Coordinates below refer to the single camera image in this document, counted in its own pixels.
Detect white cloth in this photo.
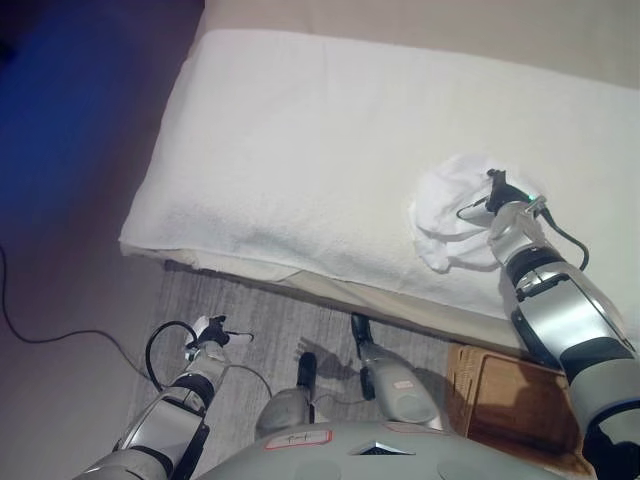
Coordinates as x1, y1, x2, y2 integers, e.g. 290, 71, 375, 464
408, 152, 504, 274

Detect brown wicker basket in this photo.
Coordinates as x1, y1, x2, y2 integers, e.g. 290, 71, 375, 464
444, 341, 597, 480

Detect silver robot torso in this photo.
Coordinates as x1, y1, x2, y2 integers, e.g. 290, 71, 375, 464
195, 419, 574, 480

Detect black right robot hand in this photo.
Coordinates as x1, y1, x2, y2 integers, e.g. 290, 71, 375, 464
483, 168, 521, 217

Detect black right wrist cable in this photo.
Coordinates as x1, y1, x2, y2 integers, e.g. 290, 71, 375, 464
536, 204, 590, 272

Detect silver robot leg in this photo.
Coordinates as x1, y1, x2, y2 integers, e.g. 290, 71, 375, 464
349, 312, 443, 432
254, 351, 319, 441

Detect black floor cable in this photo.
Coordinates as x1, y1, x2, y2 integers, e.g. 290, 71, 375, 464
0, 244, 151, 379

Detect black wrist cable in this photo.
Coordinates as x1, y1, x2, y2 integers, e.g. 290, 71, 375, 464
536, 204, 590, 272
145, 320, 197, 392

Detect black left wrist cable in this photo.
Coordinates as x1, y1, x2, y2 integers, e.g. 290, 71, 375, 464
145, 320, 197, 392

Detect silver right robot leg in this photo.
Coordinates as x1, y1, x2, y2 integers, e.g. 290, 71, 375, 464
349, 312, 443, 432

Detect white bed with sheet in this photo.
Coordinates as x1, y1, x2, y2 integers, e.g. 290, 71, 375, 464
118, 27, 640, 351

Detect silver left robot leg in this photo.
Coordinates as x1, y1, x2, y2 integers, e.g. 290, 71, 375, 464
254, 351, 319, 441

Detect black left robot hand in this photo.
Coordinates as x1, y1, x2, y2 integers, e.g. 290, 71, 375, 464
185, 314, 254, 349

